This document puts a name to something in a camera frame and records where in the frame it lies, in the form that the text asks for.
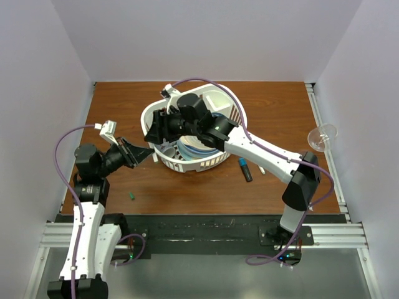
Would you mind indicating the white plastic dish basket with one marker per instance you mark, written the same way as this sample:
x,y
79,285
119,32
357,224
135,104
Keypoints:
x,y
219,101

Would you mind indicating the grey mug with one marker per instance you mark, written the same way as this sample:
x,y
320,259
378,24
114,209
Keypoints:
x,y
169,150

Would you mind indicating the black blue highlighter marker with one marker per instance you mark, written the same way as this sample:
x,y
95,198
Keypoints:
x,y
246,172

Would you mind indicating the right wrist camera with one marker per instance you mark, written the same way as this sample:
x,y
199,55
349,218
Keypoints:
x,y
171,95

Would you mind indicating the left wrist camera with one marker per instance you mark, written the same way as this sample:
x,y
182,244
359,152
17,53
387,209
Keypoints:
x,y
107,131

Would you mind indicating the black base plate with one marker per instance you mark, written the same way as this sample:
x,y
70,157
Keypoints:
x,y
212,234

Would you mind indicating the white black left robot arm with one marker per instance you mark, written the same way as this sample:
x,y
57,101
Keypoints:
x,y
94,234

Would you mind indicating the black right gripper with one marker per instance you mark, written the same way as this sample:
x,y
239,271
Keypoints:
x,y
160,128

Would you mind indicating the stacked plates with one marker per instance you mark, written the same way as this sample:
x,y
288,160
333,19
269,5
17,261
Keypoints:
x,y
190,148

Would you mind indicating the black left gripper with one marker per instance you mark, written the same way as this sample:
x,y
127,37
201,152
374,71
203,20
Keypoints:
x,y
132,154

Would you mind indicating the clear wine glass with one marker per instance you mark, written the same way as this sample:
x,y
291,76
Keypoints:
x,y
322,138

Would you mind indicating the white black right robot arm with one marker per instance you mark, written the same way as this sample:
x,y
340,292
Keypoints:
x,y
218,122

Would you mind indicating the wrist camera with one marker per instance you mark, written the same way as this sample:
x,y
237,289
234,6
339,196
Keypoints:
x,y
107,131
171,95

